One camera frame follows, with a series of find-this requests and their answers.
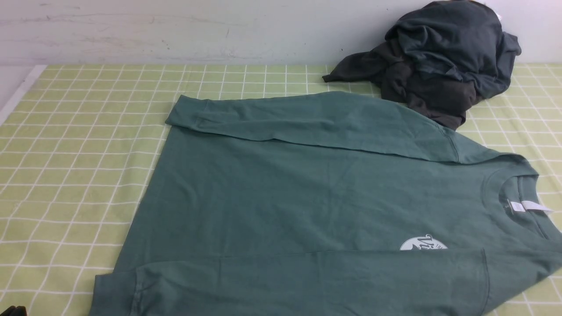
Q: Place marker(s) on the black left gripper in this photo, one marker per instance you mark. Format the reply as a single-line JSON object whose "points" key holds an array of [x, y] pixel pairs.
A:
{"points": [[15, 311]]}

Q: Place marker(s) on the green long-sleeved shirt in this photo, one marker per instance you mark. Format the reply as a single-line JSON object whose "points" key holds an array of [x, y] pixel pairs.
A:
{"points": [[329, 204]]}

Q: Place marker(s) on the green checkered tablecloth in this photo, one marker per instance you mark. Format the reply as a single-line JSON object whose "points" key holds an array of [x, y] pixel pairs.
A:
{"points": [[79, 144]]}

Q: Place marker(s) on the dark grey crumpled garment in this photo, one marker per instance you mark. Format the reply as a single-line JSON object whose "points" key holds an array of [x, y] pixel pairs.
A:
{"points": [[439, 98]]}

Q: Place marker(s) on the dark teal crumpled garment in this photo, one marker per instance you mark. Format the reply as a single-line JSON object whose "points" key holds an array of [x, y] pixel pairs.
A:
{"points": [[460, 39]]}

